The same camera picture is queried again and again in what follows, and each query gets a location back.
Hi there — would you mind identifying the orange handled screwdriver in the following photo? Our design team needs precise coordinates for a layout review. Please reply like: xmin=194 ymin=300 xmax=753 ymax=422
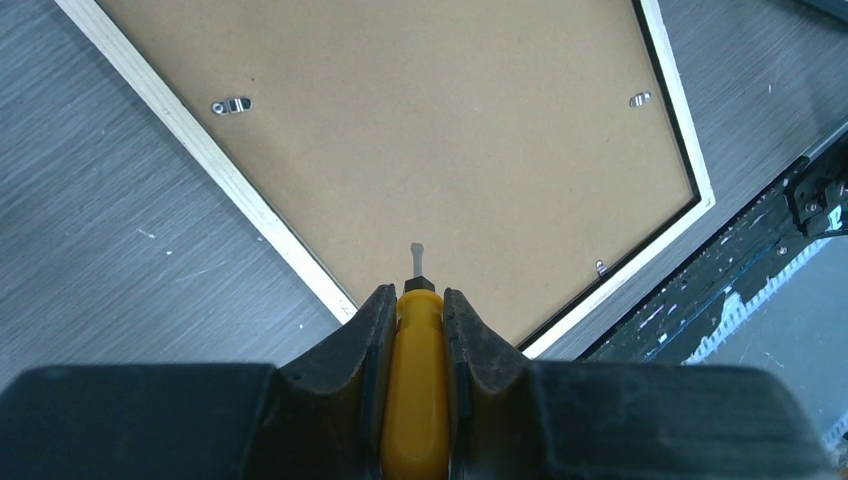
xmin=380 ymin=243 xmax=451 ymax=479

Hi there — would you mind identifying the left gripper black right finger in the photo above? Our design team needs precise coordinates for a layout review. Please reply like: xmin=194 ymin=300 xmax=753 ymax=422
xmin=443 ymin=289 xmax=835 ymax=479

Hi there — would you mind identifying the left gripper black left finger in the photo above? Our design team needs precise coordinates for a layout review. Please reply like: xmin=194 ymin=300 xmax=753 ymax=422
xmin=1 ymin=285 xmax=396 ymax=479

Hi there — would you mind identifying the black picture frame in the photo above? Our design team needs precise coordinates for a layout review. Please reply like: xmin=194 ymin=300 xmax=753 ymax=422
xmin=60 ymin=1 xmax=715 ymax=357

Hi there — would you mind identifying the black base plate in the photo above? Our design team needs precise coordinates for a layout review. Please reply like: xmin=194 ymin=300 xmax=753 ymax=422
xmin=581 ymin=135 xmax=847 ymax=364

